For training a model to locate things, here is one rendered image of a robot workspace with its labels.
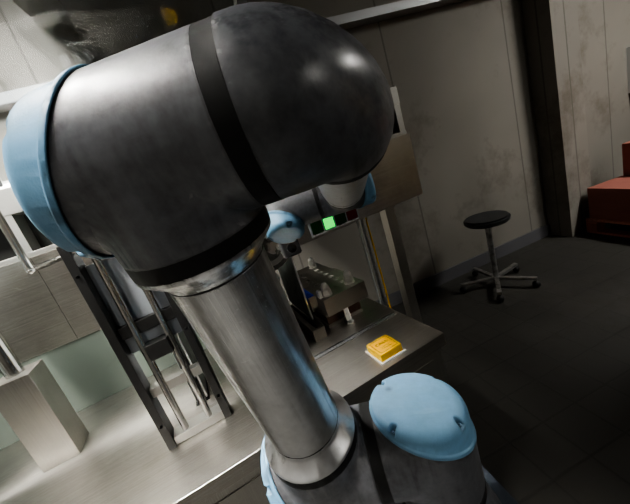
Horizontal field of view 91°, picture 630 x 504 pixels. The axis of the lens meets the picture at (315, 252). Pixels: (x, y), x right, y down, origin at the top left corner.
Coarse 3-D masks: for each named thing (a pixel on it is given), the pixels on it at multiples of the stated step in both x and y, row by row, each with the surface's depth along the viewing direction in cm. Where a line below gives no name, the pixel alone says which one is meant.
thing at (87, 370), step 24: (96, 336) 107; (48, 360) 102; (72, 360) 105; (96, 360) 108; (144, 360) 114; (168, 360) 117; (72, 384) 106; (96, 384) 109; (120, 384) 112; (0, 432) 100
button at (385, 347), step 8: (384, 336) 89; (368, 344) 88; (376, 344) 86; (384, 344) 85; (392, 344) 84; (400, 344) 84; (376, 352) 83; (384, 352) 82; (392, 352) 83; (384, 360) 82
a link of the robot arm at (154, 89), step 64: (128, 64) 16; (192, 64) 16; (64, 128) 16; (128, 128) 16; (192, 128) 16; (64, 192) 17; (128, 192) 17; (192, 192) 18; (256, 192) 19; (128, 256) 20; (192, 256) 20; (256, 256) 25; (192, 320) 25; (256, 320) 25; (256, 384) 28; (320, 384) 33; (320, 448) 34
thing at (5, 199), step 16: (400, 112) 145; (400, 128) 146; (0, 192) 93; (0, 208) 93; (16, 208) 95; (16, 224) 95; (32, 224) 102; (0, 240) 100; (32, 240) 100; (48, 240) 104; (0, 256) 100; (16, 256) 96; (32, 256) 98
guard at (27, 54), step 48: (0, 0) 66; (48, 0) 69; (96, 0) 73; (144, 0) 77; (192, 0) 82; (0, 48) 71; (48, 48) 75; (96, 48) 80; (0, 96) 78; (0, 144) 86
